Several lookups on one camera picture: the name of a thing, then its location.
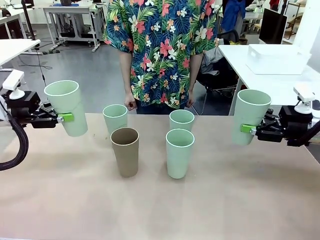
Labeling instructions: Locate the white table with rounded edge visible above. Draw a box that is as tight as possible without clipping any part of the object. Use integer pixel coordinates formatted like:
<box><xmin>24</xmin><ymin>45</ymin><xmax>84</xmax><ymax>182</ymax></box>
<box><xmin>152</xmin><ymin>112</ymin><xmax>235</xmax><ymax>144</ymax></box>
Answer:
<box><xmin>0</xmin><ymin>38</ymin><xmax>42</xmax><ymax>68</ymax></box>

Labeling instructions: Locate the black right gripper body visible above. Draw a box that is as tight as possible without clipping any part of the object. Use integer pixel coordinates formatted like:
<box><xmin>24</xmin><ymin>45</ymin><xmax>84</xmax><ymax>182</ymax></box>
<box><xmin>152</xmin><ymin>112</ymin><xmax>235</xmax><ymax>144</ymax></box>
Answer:
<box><xmin>278</xmin><ymin>105</ymin><xmax>314</xmax><ymax>147</ymax></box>

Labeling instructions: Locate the blue hanging garment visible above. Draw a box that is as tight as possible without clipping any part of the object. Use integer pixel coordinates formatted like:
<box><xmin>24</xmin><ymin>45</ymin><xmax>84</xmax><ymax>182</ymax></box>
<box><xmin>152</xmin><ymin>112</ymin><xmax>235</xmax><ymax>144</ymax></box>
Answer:
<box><xmin>220</xmin><ymin>0</ymin><xmax>248</xmax><ymax>34</ymax></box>

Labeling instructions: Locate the brown plastic cup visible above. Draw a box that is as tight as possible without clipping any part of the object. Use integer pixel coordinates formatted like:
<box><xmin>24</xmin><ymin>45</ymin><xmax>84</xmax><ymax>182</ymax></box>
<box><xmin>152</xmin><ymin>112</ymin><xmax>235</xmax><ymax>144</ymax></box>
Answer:
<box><xmin>110</xmin><ymin>127</ymin><xmax>140</xmax><ymax>179</ymax></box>

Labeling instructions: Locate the person's left hand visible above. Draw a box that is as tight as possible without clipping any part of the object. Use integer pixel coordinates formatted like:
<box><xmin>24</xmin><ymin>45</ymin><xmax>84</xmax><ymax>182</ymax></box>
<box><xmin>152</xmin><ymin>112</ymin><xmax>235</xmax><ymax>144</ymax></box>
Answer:
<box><xmin>186</xmin><ymin>90</ymin><xmax>196</xmax><ymax>109</ymax></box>

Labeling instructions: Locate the wooden chair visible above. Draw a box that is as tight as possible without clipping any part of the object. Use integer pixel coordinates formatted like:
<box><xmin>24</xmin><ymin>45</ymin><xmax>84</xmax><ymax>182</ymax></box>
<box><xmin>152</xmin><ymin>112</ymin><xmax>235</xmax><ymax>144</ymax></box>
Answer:
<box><xmin>284</xmin><ymin>9</ymin><xmax>305</xmax><ymax>40</ymax></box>

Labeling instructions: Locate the person in floral shirt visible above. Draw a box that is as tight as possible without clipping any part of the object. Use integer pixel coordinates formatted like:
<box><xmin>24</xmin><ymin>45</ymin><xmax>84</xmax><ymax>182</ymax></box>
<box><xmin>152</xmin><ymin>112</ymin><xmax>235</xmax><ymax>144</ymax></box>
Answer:
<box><xmin>102</xmin><ymin>0</ymin><xmax>221</xmax><ymax>116</ymax></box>

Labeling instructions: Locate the black office chair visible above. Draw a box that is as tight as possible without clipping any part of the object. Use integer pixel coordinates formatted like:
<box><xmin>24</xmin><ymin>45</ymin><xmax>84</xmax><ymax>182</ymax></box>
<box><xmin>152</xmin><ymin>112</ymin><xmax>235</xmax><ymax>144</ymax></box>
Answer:
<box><xmin>195</xmin><ymin>29</ymin><xmax>241</xmax><ymax>101</ymax></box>

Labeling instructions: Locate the person's left forearm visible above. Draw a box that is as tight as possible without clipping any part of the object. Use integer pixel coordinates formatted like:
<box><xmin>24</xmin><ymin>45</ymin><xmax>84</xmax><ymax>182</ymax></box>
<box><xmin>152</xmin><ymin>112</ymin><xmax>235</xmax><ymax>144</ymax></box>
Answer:
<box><xmin>188</xmin><ymin>53</ymin><xmax>203</xmax><ymax>94</ymax></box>

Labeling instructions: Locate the black computer monitor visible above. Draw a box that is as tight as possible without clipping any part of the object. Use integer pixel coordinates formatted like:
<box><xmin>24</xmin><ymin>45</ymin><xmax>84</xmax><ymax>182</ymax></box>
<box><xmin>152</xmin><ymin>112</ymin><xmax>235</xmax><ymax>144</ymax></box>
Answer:
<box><xmin>258</xmin><ymin>7</ymin><xmax>288</xmax><ymax>45</ymax></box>

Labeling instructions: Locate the light green plastic cup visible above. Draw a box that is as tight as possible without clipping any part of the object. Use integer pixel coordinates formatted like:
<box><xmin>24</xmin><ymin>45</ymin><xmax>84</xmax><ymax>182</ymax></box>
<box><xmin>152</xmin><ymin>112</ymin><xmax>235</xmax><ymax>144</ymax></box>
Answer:
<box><xmin>43</xmin><ymin>79</ymin><xmax>89</xmax><ymax>138</ymax></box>
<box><xmin>169</xmin><ymin>109</ymin><xmax>196</xmax><ymax>134</ymax></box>
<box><xmin>165</xmin><ymin>128</ymin><xmax>196</xmax><ymax>180</ymax></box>
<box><xmin>102</xmin><ymin>104</ymin><xmax>129</xmax><ymax>135</ymax></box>
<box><xmin>230</xmin><ymin>89</ymin><xmax>273</xmax><ymax>146</ymax></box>

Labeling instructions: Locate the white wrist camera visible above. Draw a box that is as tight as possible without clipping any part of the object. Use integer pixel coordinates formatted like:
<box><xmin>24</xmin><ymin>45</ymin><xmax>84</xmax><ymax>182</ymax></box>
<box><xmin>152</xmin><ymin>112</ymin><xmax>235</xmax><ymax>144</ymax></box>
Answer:
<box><xmin>1</xmin><ymin>69</ymin><xmax>26</xmax><ymax>100</ymax></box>
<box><xmin>292</xmin><ymin>83</ymin><xmax>320</xmax><ymax>116</ymax></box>

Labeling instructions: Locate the black vertical stand pole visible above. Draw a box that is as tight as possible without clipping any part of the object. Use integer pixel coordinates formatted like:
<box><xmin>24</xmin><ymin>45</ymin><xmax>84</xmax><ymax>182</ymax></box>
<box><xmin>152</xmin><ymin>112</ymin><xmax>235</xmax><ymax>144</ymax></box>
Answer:
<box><xmin>20</xmin><ymin>0</ymin><xmax>36</xmax><ymax>41</ymax></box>

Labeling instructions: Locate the white plastic basket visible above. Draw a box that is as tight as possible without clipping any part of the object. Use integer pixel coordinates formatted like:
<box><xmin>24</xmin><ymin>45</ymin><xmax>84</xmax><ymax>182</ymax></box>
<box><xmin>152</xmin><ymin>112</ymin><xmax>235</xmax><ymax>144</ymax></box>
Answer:
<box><xmin>245</xmin><ymin>43</ymin><xmax>312</xmax><ymax>76</ymax></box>

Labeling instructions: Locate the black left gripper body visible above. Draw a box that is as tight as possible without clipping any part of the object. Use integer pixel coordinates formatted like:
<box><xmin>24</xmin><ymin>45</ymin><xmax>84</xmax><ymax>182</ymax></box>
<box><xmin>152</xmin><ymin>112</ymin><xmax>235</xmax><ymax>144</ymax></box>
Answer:
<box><xmin>6</xmin><ymin>90</ymin><xmax>42</xmax><ymax>124</ymax></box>

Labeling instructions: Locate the large white side table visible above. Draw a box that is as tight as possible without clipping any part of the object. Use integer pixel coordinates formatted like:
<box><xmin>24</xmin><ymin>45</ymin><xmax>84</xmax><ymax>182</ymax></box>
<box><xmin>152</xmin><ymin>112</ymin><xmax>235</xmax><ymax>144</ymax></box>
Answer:
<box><xmin>218</xmin><ymin>44</ymin><xmax>320</xmax><ymax>116</ymax></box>

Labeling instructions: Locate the person's right hand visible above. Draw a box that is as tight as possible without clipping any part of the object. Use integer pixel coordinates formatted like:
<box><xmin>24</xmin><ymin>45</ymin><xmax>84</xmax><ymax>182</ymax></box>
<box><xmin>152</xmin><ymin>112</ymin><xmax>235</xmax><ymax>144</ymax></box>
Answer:
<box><xmin>123</xmin><ymin>94</ymin><xmax>138</xmax><ymax>111</ymax></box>

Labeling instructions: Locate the black sleeved left arm cable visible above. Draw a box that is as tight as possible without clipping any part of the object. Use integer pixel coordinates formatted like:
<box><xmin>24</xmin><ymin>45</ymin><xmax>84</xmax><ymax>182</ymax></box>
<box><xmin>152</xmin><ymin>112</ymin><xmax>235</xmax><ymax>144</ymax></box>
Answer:
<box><xmin>0</xmin><ymin>116</ymin><xmax>30</xmax><ymax>172</ymax></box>

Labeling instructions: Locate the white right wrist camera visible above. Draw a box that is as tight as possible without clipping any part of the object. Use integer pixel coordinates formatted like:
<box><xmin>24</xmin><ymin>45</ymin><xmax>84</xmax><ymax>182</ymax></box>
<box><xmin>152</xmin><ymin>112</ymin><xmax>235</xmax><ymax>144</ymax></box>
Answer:
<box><xmin>292</xmin><ymin>83</ymin><xmax>320</xmax><ymax>116</ymax></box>

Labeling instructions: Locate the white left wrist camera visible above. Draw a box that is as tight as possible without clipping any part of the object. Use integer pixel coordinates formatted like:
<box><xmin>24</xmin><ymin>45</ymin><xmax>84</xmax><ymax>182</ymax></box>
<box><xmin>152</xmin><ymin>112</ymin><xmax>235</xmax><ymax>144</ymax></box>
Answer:
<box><xmin>1</xmin><ymin>69</ymin><xmax>26</xmax><ymax>100</ymax></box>

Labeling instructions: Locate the person's right forearm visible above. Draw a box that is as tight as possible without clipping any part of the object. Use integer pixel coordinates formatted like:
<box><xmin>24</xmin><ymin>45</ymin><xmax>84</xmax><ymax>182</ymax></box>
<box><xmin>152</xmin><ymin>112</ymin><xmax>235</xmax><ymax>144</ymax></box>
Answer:
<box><xmin>119</xmin><ymin>50</ymin><xmax>134</xmax><ymax>97</ymax></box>

